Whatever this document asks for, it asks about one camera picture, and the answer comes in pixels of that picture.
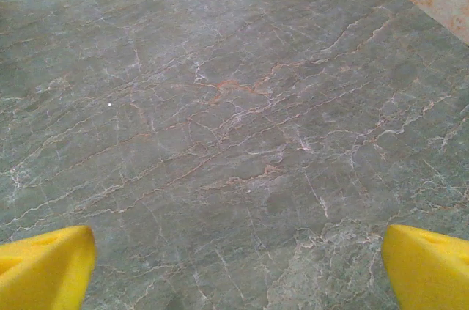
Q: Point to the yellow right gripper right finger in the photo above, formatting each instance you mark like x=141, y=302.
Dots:
x=428, y=273

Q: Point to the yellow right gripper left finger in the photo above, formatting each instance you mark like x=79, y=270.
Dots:
x=47, y=273

